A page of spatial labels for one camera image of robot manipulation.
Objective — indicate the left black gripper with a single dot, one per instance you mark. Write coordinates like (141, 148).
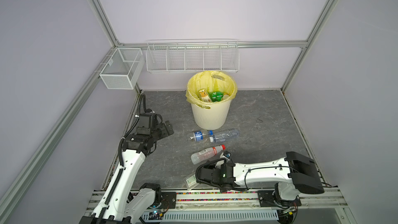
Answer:
(161, 126)

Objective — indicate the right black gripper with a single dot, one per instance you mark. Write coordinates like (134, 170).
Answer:
(207, 166)

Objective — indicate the white bottle red cap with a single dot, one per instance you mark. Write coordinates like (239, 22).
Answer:
(207, 153)

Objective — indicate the clear bottle green label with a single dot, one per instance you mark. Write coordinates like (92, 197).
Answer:
(191, 182)

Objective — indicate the green soda bottle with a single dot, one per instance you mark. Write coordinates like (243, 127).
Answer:
(216, 96)

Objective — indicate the clear bottle red white label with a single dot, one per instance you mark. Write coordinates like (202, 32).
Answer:
(204, 96)

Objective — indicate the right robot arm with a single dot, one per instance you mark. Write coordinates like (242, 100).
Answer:
(292, 175)

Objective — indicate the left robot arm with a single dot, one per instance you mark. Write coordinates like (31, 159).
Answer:
(115, 208)

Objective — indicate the cream plastic waste bin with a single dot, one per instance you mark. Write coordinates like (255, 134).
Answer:
(213, 118)

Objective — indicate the yellow bin liner bag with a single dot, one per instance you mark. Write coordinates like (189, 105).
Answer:
(210, 81)

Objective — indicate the clear crushed water bottle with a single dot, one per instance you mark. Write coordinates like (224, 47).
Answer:
(224, 136)

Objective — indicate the Pepsi water bottle blue label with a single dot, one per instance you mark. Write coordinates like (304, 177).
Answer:
(201, 136)

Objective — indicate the small white mesh basket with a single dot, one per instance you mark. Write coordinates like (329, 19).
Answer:
(122, 69)

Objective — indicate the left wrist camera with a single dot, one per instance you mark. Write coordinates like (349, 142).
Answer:
(149, 120)

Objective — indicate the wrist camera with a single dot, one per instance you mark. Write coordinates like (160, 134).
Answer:
(225, 156)
(149, 120)

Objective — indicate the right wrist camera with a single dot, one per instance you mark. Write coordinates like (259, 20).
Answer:
(225, 156)

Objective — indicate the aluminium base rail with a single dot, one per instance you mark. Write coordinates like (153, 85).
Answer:
(211, 206)

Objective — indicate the long white wire shelf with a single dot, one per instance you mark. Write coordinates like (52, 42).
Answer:
(192, 55)

